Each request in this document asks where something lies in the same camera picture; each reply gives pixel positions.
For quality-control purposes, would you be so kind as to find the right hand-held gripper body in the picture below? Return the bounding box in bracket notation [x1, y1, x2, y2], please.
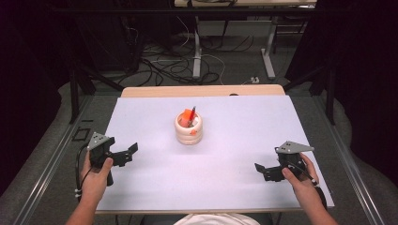
[264, 141, 315, 183]

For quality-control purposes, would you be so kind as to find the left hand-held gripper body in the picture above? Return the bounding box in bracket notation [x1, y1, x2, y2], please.
[86, 131, 132, 187]

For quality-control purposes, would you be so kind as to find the cream ribbed pen holder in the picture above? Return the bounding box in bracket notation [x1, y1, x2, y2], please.
[174, 110, 204, 146]

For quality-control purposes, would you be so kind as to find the pink and orange highlighter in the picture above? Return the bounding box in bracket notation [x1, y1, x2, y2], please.
[181, 108, 195, 124]

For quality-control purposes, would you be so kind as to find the red pen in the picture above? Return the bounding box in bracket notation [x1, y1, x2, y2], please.
[188, 106, 197, 128]

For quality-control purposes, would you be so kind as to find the person's left hand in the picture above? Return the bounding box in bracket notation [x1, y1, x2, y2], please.
[80, 153, 115, 203]

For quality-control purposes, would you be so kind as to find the person's right hand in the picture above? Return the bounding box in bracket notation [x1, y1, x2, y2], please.
[281, 153, 320, 207]

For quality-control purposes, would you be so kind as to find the black metal stand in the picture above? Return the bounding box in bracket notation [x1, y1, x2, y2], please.
[283, 64, 338, 127]
[69, 64, 125, 125]

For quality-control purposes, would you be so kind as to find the white table mat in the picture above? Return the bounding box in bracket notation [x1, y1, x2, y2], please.
[95, 95, 335, 211]

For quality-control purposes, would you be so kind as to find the person's white shirt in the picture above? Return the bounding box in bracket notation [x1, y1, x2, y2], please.
[173, 213, 261, 225]

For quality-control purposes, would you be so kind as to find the dark curtain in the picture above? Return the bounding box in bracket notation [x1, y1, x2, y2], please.
[0, 0, 74, 196]
[284, 0, 398, 188]

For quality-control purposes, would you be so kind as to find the white-legged desk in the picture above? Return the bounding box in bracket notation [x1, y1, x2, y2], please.
[173, 0, 317, 81]

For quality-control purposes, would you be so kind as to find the black crossbar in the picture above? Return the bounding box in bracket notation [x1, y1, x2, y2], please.
[51, 7, 317, 17]

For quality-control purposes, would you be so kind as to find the left hand-held gripper cable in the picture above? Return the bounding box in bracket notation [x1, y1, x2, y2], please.
[74, 142, 95, 202]

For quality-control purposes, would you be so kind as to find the hand-held gripper cable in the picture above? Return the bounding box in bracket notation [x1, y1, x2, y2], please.
[74, 142, 95, 202]
[295, 162, 329, 210]

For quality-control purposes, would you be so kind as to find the right hand-held gripper cable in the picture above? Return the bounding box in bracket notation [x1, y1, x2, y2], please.
[295, 162, 329, 210]

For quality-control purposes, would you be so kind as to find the aluminium floor rail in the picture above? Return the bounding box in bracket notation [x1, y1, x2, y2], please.
[313, 95, 387, 225]
[12, 95, 95, 225]

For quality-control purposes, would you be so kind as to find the tangle of black floor cables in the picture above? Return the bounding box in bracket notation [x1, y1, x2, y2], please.
[118, 15, 255, 87]

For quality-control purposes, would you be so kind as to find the white floor cable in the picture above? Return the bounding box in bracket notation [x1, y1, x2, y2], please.
[176, 15, 227, 86]

